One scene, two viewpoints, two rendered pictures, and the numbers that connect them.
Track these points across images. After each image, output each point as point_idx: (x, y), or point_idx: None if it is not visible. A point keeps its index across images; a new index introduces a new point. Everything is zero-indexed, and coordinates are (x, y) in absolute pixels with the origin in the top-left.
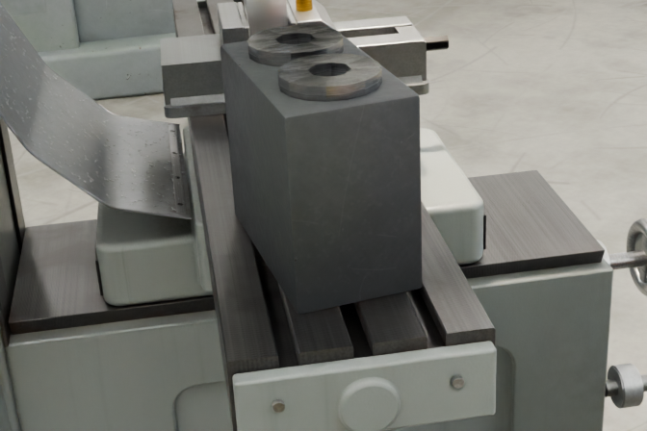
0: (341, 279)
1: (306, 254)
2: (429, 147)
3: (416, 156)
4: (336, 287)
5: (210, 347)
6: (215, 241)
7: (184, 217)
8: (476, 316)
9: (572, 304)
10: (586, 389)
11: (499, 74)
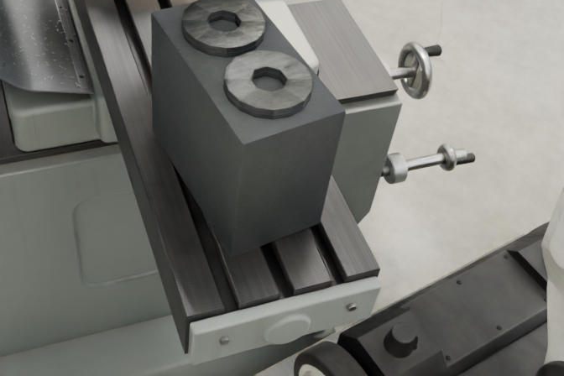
0: (265, 232)
1: (243, 223)
2: None
3: (335, 148)
4: (261, 237)
5: (103, 174)
6: (142, 164)
7: (88, 93)
8: (364, 256)
9: (370, 126)
10: (369, 174)
11: None
